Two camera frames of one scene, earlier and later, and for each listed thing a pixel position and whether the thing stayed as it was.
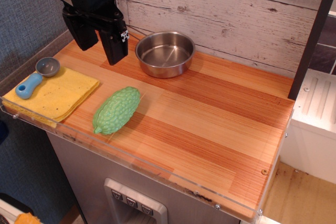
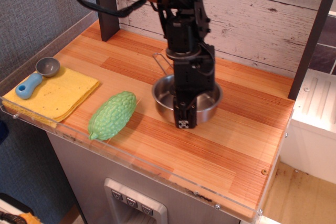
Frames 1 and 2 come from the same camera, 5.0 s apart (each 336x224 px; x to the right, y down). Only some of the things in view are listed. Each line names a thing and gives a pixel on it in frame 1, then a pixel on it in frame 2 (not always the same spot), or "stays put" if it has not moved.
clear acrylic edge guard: x=15 y=112 stays put
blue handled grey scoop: x=46 y=66 stays put
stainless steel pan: x=165 y=54 to x=163 y=89
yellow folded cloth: x=57 y=97 stays put
